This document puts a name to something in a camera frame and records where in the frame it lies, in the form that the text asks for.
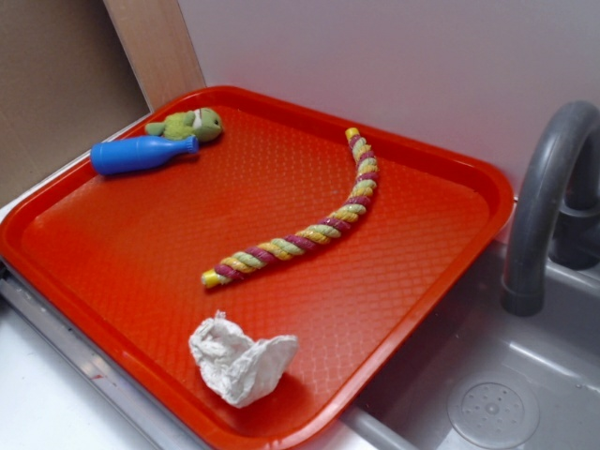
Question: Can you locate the green plush toy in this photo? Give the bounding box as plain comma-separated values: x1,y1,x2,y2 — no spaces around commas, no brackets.
144,108,223,143

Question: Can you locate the crumpled white paper towel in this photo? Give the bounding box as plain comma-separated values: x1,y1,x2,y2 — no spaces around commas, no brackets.
188,311,299,409

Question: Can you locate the blue plastic bottle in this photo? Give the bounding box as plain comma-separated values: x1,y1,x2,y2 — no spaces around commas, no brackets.
90,136,200,175

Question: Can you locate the red plastic tray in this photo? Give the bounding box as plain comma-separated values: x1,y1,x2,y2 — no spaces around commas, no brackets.
1,87,513,449

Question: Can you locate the grey toy sink basin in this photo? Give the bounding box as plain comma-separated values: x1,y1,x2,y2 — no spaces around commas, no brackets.
342,244,599,449

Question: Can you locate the wooden board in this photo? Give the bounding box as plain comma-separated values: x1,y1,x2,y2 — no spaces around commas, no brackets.
104,0,206,111

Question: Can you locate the grey toy faucet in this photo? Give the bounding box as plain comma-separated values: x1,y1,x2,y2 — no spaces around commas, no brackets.
502,101,599,317

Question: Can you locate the multicolored twisted rope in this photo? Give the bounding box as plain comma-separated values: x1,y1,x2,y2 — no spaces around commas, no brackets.
201,127,380,289

